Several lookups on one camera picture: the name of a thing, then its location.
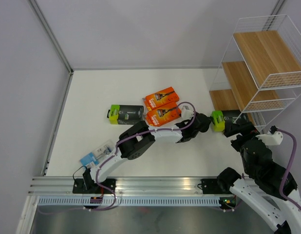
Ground large green black razor box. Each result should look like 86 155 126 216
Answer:
210 110 250 132

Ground orange fusion5 box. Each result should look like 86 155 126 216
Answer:
146 102 181 127
142 87 179 111

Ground small green black razor box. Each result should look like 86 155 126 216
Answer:
107 104 144 125

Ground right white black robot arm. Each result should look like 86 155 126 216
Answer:
217 122 301 234

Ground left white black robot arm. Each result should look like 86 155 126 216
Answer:
73 102 212 196

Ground clear blue blister razor pack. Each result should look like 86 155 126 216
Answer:
79 140 115 168

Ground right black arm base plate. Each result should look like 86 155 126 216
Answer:
200 178 232 195

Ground white wire wooden shelf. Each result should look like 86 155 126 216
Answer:
209 15 301 130

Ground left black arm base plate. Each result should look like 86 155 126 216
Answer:
72 178 116 194

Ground aluminium front rail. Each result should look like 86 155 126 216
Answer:
28 175 294 197

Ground white slotted cable duct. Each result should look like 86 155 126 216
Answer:
37 196 236 207

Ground aluminium corner post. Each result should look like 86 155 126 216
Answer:
27 0 74 74

